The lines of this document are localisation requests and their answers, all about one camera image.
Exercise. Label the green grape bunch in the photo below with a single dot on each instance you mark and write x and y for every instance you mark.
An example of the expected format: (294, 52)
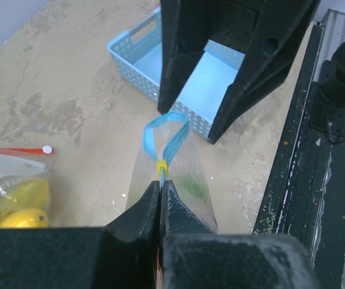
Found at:
(196, 186)

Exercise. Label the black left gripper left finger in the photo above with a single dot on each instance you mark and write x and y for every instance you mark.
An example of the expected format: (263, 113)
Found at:
(122, 254)

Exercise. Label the yellow star fruit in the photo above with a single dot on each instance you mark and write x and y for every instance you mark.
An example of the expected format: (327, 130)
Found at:
(33, 193)

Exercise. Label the clear blue-zipper bag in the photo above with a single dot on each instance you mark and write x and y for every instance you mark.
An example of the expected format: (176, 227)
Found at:
(169, 150)

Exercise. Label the clear orange-zipper bag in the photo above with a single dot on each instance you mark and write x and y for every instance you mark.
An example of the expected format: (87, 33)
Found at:
(18, 165)

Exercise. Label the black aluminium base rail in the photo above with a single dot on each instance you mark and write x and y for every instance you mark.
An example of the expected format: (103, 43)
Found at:
(305, 193)

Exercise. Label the yellow mango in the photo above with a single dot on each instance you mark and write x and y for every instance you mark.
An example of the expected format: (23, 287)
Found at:
(26, 218)

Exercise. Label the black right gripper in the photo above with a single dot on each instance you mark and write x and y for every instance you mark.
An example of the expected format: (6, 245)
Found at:
(268, 33)

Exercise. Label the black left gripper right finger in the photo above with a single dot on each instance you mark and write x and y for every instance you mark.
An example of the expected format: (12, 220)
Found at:
(193, 256)

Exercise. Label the light blue plastic basket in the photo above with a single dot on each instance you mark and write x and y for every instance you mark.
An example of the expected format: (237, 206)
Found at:
(137, 53)

